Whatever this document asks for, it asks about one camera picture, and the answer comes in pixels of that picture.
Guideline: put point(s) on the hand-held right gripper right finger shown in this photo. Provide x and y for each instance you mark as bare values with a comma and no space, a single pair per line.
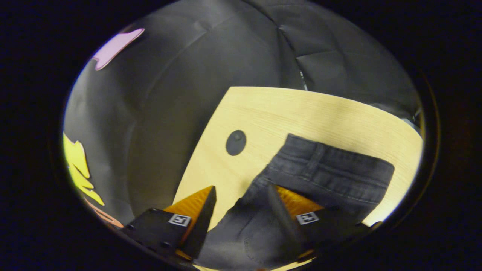
286,222

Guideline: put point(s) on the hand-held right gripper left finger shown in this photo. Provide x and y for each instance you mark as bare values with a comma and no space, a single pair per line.
201,222

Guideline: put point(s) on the round black table hole cap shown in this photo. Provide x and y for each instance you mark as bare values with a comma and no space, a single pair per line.
236,142

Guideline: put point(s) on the dark grey jeans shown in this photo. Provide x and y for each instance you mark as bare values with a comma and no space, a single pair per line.
331,173

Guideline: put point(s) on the black backdrop cloth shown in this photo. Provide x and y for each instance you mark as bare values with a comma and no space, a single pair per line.
169,94

